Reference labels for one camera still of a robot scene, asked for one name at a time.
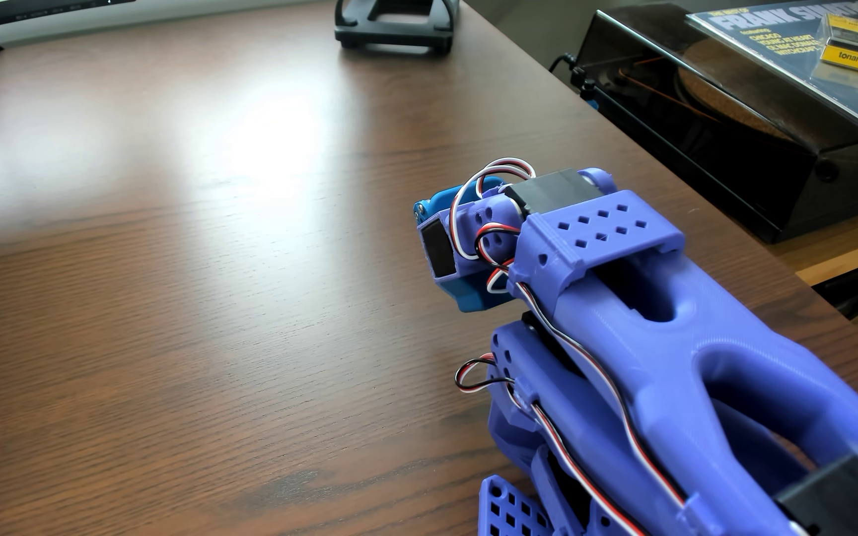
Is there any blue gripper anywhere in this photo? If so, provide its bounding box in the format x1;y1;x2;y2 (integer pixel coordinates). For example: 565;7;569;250
413;186;510;314

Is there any purple perforated robot base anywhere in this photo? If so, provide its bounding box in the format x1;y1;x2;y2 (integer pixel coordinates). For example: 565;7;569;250
477;475;557;536

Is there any black plastic stand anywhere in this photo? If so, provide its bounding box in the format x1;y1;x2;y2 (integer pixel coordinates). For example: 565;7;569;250
334;0;461;55

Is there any black turntable with dust cover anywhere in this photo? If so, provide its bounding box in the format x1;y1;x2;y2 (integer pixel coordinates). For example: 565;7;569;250
571;3;858;245

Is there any light wooden shelf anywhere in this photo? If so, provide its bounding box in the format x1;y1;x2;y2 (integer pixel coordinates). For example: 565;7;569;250
764;200;858;288

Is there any black monitor base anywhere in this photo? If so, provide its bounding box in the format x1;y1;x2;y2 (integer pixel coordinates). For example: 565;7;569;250
0;0;137;35

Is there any red white black servo cable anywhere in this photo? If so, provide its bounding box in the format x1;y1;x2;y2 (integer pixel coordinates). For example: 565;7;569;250
474;222;691;511
449;157;538;262
454;353;647;536

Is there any black turntable power cable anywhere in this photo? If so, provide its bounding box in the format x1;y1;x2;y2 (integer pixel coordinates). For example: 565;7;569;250
547;52;598;102

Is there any Frank Sinatra record sleeve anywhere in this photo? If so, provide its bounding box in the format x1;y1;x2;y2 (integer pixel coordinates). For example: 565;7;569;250
686;0;858;147

